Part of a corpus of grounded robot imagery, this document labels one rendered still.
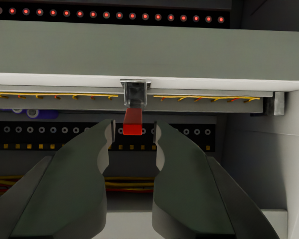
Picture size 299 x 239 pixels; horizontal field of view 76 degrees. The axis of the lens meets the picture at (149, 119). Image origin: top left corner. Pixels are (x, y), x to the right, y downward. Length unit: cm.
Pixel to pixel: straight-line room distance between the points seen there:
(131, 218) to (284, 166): 19
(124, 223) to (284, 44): 24
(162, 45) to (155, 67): 2
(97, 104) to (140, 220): 14
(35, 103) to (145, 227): 19
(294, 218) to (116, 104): 24
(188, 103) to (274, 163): 14
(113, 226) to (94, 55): 18
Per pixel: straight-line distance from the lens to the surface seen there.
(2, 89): 26
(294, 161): 28
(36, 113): 30
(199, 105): 24
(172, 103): 24
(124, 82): 18
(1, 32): 21
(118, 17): 35
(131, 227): 25
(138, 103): 17
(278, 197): 31
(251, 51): 20
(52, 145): 39
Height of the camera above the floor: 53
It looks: 16 degrees up
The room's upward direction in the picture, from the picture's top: 178 degrees counter-clockwise
